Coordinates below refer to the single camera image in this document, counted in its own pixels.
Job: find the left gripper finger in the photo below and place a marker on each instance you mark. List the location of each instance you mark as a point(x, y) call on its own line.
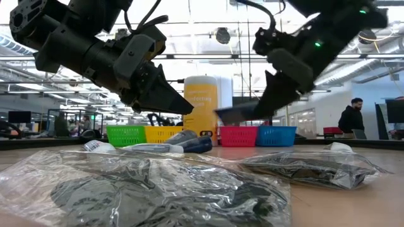
point(167, 97)

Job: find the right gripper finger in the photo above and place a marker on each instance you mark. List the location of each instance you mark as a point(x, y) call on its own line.
point(236, 113)
point(274, 97)

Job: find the dark blue tube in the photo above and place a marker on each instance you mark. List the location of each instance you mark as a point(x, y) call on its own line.
point(199, 145)

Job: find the bagged black round item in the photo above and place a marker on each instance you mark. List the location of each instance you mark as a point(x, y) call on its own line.
point(309, 173)
point(142, 195)

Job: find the black background robot arm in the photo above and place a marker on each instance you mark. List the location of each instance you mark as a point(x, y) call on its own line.
point(158, 119)

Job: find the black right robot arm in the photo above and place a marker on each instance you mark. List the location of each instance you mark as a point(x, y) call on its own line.
point(341, 28)

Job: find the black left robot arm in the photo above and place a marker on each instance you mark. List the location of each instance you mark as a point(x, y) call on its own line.
point(63, 47)

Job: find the red plastic basket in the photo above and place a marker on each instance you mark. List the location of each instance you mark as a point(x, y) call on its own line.
point(238, 136)

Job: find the yellow wipes canister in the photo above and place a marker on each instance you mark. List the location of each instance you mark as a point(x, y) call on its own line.
point(202, 94)

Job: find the yellow plastic basket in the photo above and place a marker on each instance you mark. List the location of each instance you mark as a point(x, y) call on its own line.
point(161, 134)

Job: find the blue plastic basket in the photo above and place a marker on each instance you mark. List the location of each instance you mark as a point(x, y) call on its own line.
point(276, 136)

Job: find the green plastic basket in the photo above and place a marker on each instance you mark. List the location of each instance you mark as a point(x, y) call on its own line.
point(126, 136)

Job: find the round ceiling device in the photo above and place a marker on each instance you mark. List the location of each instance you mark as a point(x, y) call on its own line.
point(223, 36)
point(367, 36)

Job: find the person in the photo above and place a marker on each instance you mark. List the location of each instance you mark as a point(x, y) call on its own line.
point(350, 119)
point(61, 126)
point(86, 124)

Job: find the small white barcode tube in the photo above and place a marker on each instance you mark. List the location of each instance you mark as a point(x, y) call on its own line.
point(96, 146)

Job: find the red box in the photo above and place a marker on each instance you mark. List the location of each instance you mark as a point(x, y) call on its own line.
point(333, 130)

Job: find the black monitor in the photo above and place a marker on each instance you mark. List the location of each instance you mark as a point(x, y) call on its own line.
point(395, 111)
point(19, 117)

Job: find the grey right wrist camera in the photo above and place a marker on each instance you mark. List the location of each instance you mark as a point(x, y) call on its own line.
point(293, 69)

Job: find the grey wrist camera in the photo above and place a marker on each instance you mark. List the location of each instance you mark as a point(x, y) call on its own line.
point(134, 56)
point(293, 69)

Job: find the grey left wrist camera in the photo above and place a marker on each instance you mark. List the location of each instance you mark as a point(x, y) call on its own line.
point(134, 56)

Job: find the black table frame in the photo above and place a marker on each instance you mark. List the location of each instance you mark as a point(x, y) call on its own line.
point(47, 143)

